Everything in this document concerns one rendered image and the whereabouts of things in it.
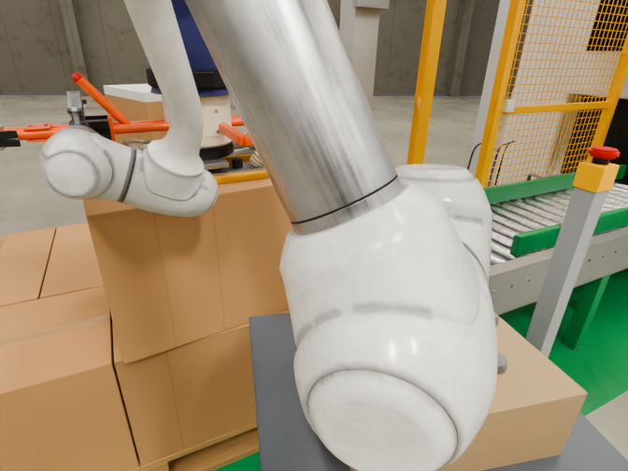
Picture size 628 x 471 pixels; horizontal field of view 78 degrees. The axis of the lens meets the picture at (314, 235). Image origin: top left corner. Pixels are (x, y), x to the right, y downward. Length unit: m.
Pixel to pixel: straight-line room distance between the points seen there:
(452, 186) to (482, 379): 0.24
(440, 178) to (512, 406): 0.29
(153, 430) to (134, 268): 0.53
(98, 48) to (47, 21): 1.29
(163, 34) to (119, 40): 12.61
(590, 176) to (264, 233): 0.88
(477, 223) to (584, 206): 0.83
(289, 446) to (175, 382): 0.64
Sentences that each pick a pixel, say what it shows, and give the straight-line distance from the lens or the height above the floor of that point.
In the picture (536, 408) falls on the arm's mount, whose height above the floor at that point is 0.86.
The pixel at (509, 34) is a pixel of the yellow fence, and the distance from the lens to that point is 2.33.
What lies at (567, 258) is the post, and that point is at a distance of 1.35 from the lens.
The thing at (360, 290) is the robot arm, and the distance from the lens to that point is 0.28.
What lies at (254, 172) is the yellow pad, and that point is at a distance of 1.04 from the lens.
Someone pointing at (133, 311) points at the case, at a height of 0.69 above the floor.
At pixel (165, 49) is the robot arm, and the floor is 1.25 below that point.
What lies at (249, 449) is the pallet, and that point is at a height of 0.02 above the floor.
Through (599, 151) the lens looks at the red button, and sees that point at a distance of 1.27.
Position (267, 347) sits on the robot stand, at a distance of 0.76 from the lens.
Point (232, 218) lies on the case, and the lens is 0.98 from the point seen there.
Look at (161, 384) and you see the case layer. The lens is 1.20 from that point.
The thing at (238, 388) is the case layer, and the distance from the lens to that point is 1.29.
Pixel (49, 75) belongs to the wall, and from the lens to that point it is 13.84.
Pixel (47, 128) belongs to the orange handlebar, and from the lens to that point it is 1.08.
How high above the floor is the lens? 1.25
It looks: 25 degrees down
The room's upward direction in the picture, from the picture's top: 1 degrees clockwise
